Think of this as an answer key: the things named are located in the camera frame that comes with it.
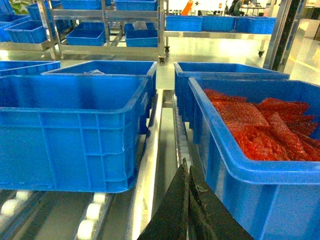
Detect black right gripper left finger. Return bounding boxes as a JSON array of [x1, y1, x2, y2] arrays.
[[138, 159, 190, 240]]

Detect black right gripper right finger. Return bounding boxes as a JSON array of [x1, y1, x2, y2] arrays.
[[189, 165, 253, 240]]

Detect large blue plastic crate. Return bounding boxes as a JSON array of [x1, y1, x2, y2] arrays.
[[0, 75, 150, 193]]

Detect steel roller shelf rack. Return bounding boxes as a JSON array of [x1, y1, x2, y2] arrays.
[[0, 89, 198, 240]]

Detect far steel shelf cart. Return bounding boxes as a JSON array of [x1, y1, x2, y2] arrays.
[[0, 0, 169, 65]]

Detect white roller track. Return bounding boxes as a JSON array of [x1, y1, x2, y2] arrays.
[[76, 192, 107, 240]]

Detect blue crate red bags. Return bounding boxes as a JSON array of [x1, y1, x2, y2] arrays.
[[189, 78, 320, 240]]

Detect red mesh bags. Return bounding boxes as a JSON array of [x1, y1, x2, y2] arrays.
[[204, 88, 320, 162]]

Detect blue crate behind right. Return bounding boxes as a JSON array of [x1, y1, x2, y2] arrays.
[[173, 61, 290, 129]]

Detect blue crate behind left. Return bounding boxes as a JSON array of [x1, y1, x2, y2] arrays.
[[43, 60, 158, 118]]

